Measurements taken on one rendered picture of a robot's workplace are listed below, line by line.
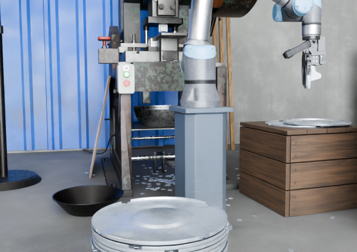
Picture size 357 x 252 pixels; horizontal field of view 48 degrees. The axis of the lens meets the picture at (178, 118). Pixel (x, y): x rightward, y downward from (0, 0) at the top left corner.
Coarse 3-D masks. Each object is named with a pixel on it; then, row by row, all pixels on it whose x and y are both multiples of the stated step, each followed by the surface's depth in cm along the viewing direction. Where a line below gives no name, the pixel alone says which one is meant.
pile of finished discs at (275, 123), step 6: (276, 120) 192; (276, 126) 171; (282, 126) 169; (288, 126) 167; (294, 126) 166; (300, 126) 166; (306, 126) 165; (312, 126) 165; (318, 126) 170; (324, 126) 167
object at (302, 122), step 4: (284, 120) 186; (288, 120) 189; (292, 120) 190; (296, 120) 189; (300, 120) 189; (304, 120) 182; (308, 120) 182; (312, 120) 182; (316, 120) 182; (320, 120) 182; (324, 120) 188; (328, 120) 188; (332, 120) 188; (340, 120) 184; (344, 120) 182; (296, 124) 171; (300, 124) 169; (304, 124) 167; (308, 124) 166; (312, 124) 166; (316, 124) 165; (320, 124) 165; (324, 124) 164; (328, 124) 164; (332, 124) 164; (336, 124) 165; (340, 124) 165; (344, 124) 166; (348, 124) 169
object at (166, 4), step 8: (152, 0) 208; (160, 0) 206; (168, 0) 207; (176, 0) 211; (152, 8) 208; (160, 8) 205; (168, 8) 207; (176, 8) 211; (152, 16) 209; (160, 16) 210; (168, 16) 211; (176, 16) 212
